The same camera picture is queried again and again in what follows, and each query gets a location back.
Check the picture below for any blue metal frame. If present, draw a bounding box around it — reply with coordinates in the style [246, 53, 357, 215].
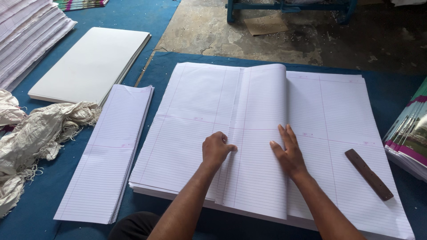
[225, 0, 358, 25]

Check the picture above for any brown cardboard piece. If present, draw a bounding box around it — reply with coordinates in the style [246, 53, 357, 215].
[244, 15, 290, 37]

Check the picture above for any narrow stack of folded ruled paper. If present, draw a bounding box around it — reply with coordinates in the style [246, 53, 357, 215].
[53, 84, 155, 225]

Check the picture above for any tall pile of ruled paper bundles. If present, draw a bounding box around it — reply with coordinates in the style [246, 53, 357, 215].
[0, 0, 78, 93]

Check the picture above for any large stack of ruled sheets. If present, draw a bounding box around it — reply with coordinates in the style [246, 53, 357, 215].
[128, 62, 416, 240]

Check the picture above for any ruled paper sheaf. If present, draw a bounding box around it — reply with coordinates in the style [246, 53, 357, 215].
[215, 63, 289, 220]

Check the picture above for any person's black clothing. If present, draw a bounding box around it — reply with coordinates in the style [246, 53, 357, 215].
[107, 211, 161, 240]

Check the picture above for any blue floor mat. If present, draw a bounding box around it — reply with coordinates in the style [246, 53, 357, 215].
[0, 0, 181, 240]
[115, 51, 427, 240]

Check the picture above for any brown wooden folding stick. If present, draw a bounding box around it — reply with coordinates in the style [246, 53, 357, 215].
[344, 149, 394, 202]

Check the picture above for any person's right hand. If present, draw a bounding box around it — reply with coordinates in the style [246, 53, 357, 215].
[270, 124, 309, 181]

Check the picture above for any person's left hand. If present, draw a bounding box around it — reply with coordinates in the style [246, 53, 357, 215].
[202, 131, 238, 167]

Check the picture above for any stack of blank white boards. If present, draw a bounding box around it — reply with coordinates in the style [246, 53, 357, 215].
[28, 27, 152, 107]

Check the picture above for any white woven sack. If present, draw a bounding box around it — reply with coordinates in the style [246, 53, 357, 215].
[0, 88, 102, 219]

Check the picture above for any stack of green purple covers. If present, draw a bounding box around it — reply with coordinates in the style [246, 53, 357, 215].
[53, 0, 109, 12]
[382, 77, 427, 183]

